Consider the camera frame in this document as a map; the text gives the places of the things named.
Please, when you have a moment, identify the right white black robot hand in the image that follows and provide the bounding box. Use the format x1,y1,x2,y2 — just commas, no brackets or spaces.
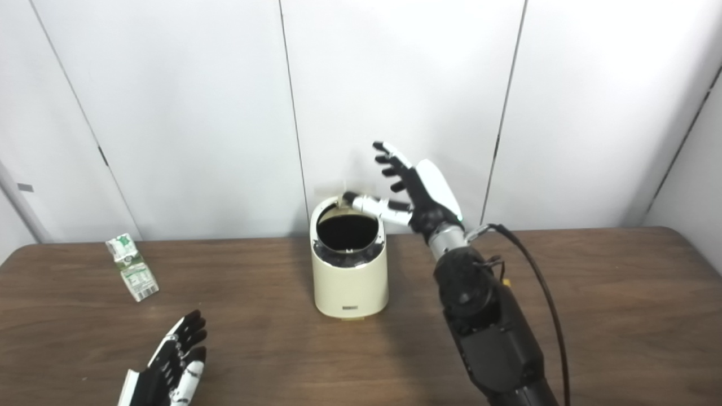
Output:
342,141,464,244

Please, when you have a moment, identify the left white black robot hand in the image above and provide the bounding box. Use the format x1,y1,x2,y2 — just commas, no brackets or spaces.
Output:
117,310,208,406

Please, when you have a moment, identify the green white milk carton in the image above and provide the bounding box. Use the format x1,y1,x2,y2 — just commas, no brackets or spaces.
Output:
105,233,160,302

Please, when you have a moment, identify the cream-colored lidded bin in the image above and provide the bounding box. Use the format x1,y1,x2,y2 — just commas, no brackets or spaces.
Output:
309,195,389,320

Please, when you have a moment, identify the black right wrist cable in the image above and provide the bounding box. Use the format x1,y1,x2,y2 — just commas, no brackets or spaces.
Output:
465,223,570,406

